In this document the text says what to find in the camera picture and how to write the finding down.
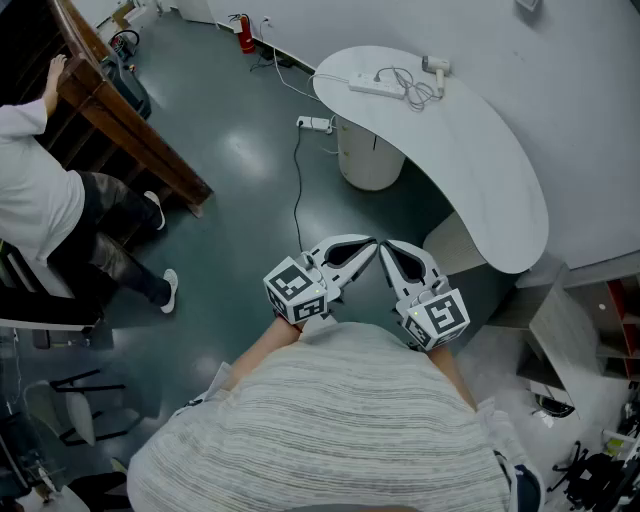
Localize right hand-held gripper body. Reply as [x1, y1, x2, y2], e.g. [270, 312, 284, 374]
[394, 274, 471, 352]

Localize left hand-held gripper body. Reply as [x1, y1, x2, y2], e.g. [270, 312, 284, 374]
[262, 249, 351, 325]

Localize long white power strip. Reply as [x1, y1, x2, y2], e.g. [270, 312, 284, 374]
[348, 71, 407, 100]

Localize person's right forearm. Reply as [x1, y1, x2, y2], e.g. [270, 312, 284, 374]
[427, 344, 479, 414]

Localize person's left forearm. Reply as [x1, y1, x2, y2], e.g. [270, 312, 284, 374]
[230, 317, 306, 391]

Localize small white power strip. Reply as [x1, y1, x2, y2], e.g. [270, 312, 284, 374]
[296, 115, 335, 135]

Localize white hair dryer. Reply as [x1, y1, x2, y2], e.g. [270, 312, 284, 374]
[421, 55, 451, 96]

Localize ribbed beige table leg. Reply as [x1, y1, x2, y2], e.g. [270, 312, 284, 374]
[422, 210, 489, 276]

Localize white cylindrical table base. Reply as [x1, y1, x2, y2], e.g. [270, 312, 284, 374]
[335, 113, 407, 192]

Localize grey wooden cabinet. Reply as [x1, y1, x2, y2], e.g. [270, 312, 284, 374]
[517, 277, 640, 416]

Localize person's striped grey top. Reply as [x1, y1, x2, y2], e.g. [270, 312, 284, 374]
[127, 319, 546, 512]

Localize black stands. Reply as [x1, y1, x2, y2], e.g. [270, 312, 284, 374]
[547, 439, 640, 512]

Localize red fire extinguisher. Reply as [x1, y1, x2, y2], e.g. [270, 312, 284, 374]
[228, 13, 257, 55]

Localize dark bin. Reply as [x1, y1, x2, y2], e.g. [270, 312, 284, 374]
[102, 57, 152, 121]

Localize thin black cable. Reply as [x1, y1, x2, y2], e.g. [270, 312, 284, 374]
[291, 124, 305, 253]

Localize grey hair dryer cable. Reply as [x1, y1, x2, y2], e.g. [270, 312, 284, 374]
[375, 65, 444, 113]

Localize long white floor cable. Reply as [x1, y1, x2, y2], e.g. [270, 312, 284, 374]
[271, 45, 322, 103]

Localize black adapter with cables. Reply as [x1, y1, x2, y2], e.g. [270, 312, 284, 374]
[249, 44, 296, 72]

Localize white chair with black frame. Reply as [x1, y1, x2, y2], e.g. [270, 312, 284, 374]
[23, 368, 144, 448]

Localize black device with handle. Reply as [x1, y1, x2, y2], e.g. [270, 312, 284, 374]
[108, 28, 142, 62]

